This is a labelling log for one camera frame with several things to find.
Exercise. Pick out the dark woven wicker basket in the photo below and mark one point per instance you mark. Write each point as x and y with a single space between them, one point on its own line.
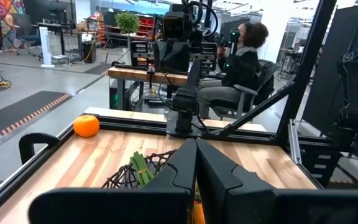
123 177

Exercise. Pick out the black orange-striped floor mat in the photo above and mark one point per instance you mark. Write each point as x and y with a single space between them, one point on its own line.
20 112

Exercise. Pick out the person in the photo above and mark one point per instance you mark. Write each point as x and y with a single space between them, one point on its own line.
241 65

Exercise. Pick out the grey black office chair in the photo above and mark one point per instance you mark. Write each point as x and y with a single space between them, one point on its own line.
259 87

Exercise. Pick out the dark office desk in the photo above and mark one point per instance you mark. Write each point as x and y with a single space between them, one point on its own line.
67 32

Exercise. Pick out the tangerine pair with green leaf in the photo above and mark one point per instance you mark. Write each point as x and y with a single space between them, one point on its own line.
198 214

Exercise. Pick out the black angled support strut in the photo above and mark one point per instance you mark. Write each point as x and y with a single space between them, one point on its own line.
357 93

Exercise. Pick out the yellow rubber band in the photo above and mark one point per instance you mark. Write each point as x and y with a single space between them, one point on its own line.
142 171

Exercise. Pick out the black curved bracket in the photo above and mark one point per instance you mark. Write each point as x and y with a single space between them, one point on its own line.
30 140

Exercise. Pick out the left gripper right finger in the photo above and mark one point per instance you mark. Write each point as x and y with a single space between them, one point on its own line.
228 193

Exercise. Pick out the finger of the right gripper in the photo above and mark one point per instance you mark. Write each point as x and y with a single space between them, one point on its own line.
181 57
163 57

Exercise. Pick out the green potted plant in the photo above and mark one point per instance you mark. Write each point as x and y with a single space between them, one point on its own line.
127 23

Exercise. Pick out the green long bean bundle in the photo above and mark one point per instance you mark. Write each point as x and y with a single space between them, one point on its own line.
141 165

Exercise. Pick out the wooden top desk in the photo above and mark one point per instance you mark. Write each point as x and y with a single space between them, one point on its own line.
141 74

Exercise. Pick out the white tower fan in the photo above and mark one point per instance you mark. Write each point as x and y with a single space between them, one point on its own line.
46 46

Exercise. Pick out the dark room divider panels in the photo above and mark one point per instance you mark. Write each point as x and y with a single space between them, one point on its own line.
331 62

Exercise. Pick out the colourful patchwork tapestry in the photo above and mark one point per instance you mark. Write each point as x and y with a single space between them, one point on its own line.
9 21

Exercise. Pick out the black computer tower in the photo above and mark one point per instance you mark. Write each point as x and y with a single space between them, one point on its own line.
116 95

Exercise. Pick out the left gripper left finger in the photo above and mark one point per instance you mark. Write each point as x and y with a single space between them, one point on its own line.
166 193

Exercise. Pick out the round orange toy fruit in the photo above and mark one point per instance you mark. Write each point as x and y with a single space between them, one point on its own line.
86 126

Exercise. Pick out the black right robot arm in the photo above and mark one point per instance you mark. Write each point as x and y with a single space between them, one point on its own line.
185 99

